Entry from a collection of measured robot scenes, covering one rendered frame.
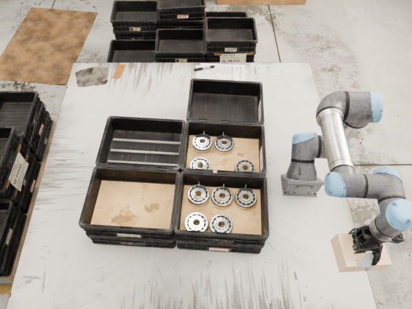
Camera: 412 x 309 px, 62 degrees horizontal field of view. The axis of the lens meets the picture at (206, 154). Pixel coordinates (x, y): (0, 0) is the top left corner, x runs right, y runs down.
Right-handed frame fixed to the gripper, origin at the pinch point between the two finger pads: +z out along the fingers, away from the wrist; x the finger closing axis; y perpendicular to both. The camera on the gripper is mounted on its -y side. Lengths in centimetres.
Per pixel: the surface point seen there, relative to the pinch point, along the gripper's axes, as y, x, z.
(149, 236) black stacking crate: 79, -18, 24
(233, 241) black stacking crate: 43, -14, 23
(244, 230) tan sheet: 36.7, -19.1, 26.1
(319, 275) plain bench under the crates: 3.1, -0.9, 39.0
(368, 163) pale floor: -83, -100, 109
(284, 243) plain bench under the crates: 16.2, -16.8, 39.1
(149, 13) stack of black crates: 91, -246, 72
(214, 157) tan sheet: 47, -59, 26
